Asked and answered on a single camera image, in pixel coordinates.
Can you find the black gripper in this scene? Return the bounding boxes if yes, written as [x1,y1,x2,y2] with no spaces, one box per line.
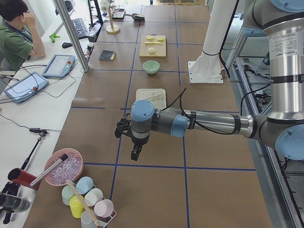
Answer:
[131,129,150,161]

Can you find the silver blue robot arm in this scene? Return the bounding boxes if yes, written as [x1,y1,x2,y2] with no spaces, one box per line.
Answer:
[126,0,304,161]

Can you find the pink bowl with ice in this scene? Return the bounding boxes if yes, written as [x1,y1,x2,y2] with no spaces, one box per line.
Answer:
[45,148,84,186]

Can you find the green ceramic bowl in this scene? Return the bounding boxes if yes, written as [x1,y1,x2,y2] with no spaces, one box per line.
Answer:
[142,60,160,74]

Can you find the white steamed bun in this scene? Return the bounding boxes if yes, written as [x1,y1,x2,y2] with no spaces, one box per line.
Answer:
[148,47,155,54]

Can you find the white rectangular tray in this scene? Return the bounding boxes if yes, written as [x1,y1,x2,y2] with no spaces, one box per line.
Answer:
[135,88,166,109]

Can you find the blue cup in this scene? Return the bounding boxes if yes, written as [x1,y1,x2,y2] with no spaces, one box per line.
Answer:
[76,176,94,195]

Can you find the white cup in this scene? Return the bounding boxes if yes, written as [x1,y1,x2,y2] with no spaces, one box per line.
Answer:
[84,188,104,207]

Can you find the pink cup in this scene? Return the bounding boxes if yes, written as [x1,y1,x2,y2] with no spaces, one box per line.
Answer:
[94,199,114,218]

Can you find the silver metal tube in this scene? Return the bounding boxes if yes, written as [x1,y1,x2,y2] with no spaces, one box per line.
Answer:
[30,153,68,187]

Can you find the wooden stick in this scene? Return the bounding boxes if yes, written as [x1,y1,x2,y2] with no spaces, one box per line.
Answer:
[66,180,101,227]

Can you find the mint green cup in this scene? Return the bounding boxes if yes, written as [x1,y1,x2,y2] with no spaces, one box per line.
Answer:
[61,185,75,206]

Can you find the yellow cup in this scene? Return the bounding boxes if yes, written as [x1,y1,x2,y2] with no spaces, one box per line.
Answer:
[69,195,85,219]

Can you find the grey cup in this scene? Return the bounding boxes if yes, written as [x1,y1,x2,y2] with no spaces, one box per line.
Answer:
[81,211,97,228]

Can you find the black selfie stick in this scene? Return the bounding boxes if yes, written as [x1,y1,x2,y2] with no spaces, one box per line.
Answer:
[21,128,48,170]

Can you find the black notebook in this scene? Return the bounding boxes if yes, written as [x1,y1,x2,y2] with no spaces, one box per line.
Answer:
[99,50,116,61]

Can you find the bamboo cutting board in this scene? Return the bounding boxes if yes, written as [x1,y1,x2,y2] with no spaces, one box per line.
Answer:
[139,35,167,58]

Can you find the left lemon slice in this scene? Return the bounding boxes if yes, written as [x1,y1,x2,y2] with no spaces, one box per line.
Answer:
[146,35,154,40]

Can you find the far blue teach pendant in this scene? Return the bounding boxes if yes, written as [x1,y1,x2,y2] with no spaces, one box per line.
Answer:
[41,54,75,78]

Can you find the blue teach pendant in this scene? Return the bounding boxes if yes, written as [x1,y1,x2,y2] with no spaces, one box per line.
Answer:
[41,54,75,78]
[4,72,49,103]

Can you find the wooden stand with round base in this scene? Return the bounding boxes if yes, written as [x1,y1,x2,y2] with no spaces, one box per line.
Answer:
[105,8,120,34]

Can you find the red cylinder holder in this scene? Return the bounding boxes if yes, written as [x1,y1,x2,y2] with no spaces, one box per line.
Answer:
[8,168,40,190]

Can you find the black computer mouse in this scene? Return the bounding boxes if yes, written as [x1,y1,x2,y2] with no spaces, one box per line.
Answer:
[62,42,73,49]

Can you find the metal scoop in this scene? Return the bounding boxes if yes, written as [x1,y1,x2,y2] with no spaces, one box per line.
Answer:
[124,13,145,22]

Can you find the near blue teach pendant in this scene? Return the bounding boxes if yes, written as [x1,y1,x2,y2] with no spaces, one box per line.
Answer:
[4,72,49,103]

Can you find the black keyboard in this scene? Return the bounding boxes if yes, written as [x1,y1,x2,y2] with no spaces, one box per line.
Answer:
[71,18,89,39]

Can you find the dark tray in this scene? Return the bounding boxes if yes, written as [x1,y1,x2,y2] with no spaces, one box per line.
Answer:
[112,9,125,19]

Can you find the green plastic clamp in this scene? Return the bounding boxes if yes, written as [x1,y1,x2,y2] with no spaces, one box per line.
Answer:
[49,33,61,43]

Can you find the person in green shirt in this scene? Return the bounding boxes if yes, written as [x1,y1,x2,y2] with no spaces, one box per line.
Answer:
[0,0,46,71]

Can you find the white wire cup rack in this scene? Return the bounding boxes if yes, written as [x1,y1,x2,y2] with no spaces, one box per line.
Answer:
[88,185,116,223]

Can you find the aluminium frame post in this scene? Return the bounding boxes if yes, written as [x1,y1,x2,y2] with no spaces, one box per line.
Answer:
[54,0,90,72]

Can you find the black tripod camera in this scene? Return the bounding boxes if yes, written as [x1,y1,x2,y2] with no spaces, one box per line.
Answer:
[0,181,30,224]

